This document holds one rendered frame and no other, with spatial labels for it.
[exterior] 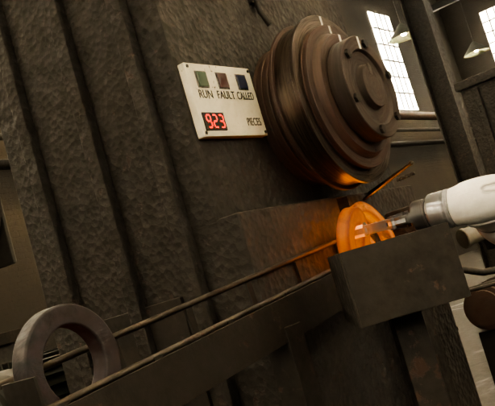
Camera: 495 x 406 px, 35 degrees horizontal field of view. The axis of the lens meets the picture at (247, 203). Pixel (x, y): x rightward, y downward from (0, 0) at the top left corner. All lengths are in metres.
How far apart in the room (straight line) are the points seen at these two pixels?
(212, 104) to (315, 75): 0.29
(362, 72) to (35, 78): 0.85
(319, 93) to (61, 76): 0.66
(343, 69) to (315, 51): 0.09
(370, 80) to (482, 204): 0.47
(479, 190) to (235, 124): 0.58
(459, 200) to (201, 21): 0.76
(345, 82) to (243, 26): 0.34
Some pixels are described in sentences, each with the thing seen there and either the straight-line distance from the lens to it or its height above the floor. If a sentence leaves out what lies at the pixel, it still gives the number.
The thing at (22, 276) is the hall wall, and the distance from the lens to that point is 8.97.
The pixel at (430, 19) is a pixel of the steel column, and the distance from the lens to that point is 11.23.
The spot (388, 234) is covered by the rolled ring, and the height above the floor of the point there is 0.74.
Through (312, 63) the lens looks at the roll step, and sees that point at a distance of 2.01.
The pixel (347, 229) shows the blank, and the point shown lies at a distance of 1.91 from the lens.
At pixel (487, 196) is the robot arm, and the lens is 1.82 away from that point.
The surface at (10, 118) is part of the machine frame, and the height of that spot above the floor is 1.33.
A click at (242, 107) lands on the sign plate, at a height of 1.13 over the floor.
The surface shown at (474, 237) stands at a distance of 2.36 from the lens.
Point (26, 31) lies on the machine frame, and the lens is 2.21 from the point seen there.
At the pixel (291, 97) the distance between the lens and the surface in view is 1.95.
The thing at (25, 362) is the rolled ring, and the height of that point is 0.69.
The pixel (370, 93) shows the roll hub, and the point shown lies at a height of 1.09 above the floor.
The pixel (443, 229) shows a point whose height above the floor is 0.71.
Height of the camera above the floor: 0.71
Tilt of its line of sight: 6 degrees up
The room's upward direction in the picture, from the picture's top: 16 degrees counter-clockwise
